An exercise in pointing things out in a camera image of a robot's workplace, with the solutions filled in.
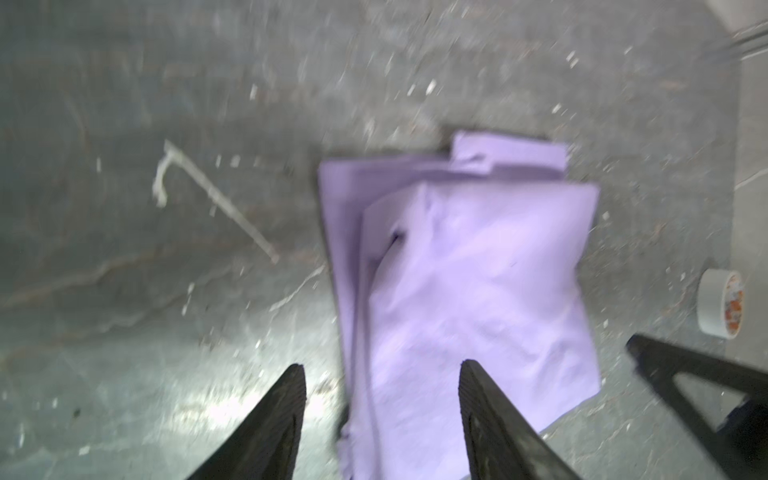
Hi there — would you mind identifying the roll of masking tape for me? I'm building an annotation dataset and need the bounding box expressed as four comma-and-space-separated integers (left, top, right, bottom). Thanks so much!
696, 269, 745, 340

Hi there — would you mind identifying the purple t-shirt with print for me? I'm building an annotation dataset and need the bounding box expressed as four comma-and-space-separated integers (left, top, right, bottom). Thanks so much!
318, 131, 601, 479

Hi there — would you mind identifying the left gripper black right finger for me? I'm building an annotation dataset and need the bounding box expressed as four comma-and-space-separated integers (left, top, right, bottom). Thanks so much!
458, 359, 579, 480

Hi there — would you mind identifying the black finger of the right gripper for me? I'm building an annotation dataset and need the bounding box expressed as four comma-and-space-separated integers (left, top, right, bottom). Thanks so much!
626, 334, 767, 474

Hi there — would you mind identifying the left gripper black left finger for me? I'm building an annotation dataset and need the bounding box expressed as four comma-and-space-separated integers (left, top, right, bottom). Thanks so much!
189, 364, 307, 480

